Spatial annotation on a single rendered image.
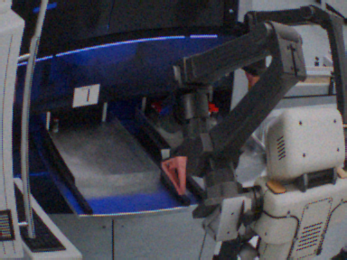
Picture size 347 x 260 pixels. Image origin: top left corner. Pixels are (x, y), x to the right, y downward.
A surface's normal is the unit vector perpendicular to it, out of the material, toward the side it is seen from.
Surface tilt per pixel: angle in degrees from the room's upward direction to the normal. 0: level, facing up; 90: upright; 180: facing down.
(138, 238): 90
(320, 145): 48
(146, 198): 0
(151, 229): 90
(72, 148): 0
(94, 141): 0
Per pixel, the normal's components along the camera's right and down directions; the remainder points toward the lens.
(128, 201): 0.11, -0.88
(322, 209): 0.34, 0.34
